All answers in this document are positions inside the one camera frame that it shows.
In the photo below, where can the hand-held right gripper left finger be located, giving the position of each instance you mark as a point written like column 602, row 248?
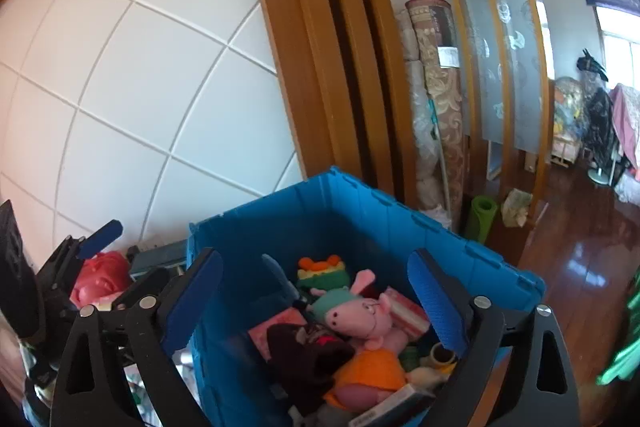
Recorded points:
column 192, row 302

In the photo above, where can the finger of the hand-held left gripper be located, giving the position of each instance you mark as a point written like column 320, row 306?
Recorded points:
column 102, row 234
column 145, row 284

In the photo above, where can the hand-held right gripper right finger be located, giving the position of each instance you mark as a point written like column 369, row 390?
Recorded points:
column 437, row 302

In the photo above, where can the red white teal box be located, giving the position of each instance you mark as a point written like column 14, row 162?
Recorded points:
column 407, row 312

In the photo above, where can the pink pig plush teal dress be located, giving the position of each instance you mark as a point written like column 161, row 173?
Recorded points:
column 360, row 314

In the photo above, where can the pink tissue pack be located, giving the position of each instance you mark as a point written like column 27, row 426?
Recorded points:
column 277, row 329

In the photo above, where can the pink pig plush orange dress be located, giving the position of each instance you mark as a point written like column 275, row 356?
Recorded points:
column 372, row 372

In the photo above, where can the green frog plush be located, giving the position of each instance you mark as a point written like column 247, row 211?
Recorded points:
column 322, row 277

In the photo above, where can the blue plastic crate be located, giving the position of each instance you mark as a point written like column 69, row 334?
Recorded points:
column 350, row 212

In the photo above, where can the dark plush toy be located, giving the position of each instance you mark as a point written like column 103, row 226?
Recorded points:
column 305, row 362

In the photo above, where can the black gift box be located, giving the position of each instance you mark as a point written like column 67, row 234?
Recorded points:
column 160, row 254

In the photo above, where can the red handbag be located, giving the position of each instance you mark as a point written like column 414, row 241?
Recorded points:
column 100, row 277

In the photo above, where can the beige tape roll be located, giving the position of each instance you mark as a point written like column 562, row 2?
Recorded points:
column 436, row 357

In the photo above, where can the green rolled mat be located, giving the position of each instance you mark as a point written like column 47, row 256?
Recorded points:
column 482, row 217

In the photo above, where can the pale tissue bag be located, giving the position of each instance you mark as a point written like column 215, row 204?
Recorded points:
column 515, row 207

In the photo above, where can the patterned rolled carpet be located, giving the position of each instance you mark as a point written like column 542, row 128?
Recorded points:
column 445, row 107

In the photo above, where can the green plastic stool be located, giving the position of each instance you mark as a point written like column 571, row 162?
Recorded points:
column 625, row 357

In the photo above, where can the pale rolled carpet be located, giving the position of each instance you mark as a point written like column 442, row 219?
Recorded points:
column 417, row 107

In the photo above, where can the white fan stand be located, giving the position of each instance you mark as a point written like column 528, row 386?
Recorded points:
column 600, row 177

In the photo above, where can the colourful toy pile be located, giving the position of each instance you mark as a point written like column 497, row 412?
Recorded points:
column 567, row 107

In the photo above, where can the black hanging garment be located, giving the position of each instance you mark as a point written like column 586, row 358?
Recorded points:
column 597, row 117

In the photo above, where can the wooden frosted glass partition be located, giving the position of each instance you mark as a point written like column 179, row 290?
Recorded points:
column 510, row 57

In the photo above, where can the pink hanging clothes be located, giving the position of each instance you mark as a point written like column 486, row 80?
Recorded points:
column 627, row 117

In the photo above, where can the window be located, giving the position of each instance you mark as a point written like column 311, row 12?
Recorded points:
column 620, row 52

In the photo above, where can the wooden wall post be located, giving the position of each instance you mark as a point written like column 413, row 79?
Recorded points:
column 310, row 57

